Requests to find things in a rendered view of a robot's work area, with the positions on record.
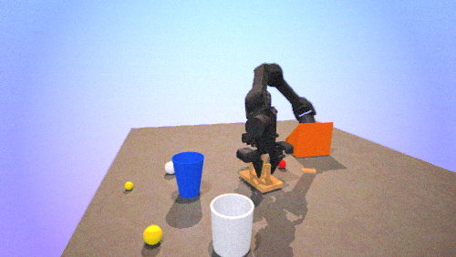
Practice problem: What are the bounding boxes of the red ball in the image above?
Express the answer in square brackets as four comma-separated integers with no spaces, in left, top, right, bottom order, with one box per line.
[278,160,286,169]

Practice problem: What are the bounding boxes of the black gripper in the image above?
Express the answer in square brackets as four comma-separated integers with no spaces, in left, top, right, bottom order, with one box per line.
[236,131,294,178]

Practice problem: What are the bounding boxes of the blue cup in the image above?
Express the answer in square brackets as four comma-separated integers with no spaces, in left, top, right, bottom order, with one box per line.
[171,152,204,199]

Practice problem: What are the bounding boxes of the white ball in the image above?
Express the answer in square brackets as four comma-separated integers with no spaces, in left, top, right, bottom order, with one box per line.
[165,162,174,174]

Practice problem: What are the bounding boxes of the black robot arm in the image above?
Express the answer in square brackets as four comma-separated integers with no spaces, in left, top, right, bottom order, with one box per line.
[242,63,316,147]

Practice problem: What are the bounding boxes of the white cup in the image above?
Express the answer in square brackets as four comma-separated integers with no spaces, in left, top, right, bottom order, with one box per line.
[211,194,254,257]

